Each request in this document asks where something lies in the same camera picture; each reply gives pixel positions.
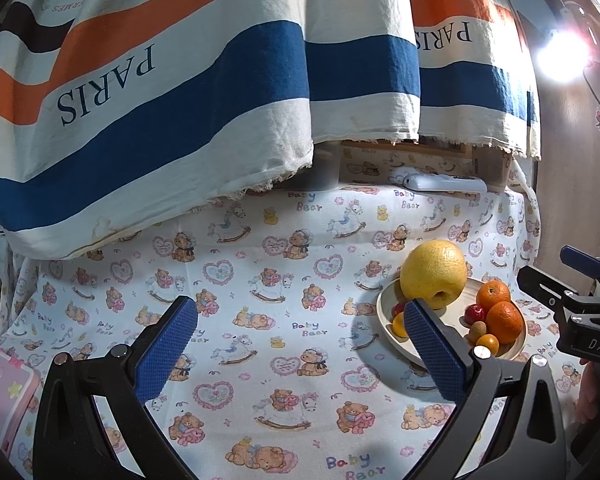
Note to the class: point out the cream plate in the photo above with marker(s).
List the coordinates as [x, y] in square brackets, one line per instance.
[512, 348]

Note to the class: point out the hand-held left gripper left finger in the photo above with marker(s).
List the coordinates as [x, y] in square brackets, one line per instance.
[167, 350]

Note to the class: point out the white remote control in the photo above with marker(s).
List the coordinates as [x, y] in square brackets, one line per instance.
[445, 183]

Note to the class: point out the large yellow pomelo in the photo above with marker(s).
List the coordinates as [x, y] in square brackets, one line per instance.
[432, 271]

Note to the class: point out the pink tablet case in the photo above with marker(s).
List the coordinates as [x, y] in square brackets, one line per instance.
[5, 390]

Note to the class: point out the bear printed cloth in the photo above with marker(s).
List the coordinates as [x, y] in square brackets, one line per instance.
[280, 285]

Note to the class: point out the striped cloth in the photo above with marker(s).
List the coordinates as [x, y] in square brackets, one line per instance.
[195, 80]

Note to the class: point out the small orange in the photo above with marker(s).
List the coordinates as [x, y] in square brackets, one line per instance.
[494, 295]

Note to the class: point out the red cherry tomato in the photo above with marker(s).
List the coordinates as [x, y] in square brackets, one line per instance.
[475, 314]
[399, 308]

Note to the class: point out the bright lamp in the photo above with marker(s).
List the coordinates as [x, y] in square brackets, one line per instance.
[562, 55]

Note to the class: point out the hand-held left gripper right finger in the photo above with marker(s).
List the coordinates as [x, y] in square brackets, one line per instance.
[435, 355]

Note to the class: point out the grey container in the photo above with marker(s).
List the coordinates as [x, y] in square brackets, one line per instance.
[325, 170]

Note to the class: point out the yellow cherry tomato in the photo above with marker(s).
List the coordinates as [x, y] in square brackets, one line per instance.
[487, 342]
[399, 325]

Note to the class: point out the wooden box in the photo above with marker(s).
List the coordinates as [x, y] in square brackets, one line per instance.
[492, 167]

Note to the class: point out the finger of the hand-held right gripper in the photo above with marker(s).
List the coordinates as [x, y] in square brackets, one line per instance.
[542, 282]
[582, 261]

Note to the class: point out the person's right hand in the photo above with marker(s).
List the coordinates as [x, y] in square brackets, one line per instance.
[591, 392]

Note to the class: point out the large orange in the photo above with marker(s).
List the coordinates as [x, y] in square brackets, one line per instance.
[505, 322]

